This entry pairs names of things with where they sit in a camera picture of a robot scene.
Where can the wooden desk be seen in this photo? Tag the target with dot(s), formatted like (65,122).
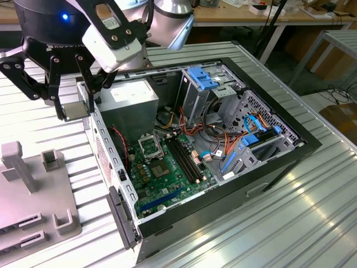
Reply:
(237,18)

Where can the CPU socket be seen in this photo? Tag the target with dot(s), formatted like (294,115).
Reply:
(160,169)

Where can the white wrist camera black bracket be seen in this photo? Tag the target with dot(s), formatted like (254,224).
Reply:
(111,53)

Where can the green motherboard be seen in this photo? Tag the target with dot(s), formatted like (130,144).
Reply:
(167,187)

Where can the grey metal frame table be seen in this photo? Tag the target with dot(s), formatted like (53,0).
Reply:
(340,36)

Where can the blue bay lever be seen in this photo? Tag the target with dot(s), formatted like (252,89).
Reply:
(230,162)

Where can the grey metal drive cage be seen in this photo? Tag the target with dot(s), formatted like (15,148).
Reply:
(195,103)

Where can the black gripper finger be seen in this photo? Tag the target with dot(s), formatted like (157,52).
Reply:
(87,81)
(54,78)

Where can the black open PC case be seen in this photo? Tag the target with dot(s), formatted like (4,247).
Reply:
(223,201)

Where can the brown cardboard box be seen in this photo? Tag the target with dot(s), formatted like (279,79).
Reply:
(343,117)

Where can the black stand pole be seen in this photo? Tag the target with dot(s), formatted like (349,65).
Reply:
(275,19)

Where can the grey power supply unit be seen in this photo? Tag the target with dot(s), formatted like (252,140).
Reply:
(125,111)

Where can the silver coin battery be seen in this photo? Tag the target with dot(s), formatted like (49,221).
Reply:
(161,207)

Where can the cardboard boxes under desk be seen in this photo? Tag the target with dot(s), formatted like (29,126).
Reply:
(329,64)

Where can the silver green CPU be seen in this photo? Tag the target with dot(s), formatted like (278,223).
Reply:
(75,111)

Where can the hard disk in blue carrier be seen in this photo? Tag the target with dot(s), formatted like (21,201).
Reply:
(251,141)

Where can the white box on desk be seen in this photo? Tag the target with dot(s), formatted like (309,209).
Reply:
(259,9)

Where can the grey disk bay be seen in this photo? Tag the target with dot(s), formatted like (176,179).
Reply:
(245,164)

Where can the black RAM slot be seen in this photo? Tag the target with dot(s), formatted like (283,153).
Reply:
(188,157)
(180,160)

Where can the grey parts rack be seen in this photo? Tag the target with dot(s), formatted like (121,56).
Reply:
(42,195)

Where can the perforated metal panel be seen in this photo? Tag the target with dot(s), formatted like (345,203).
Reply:
(259,103)

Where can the blue expansion slot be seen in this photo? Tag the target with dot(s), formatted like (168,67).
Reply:
(161,200)

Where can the black case latch strip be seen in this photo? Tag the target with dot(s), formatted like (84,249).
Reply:
(122,217)

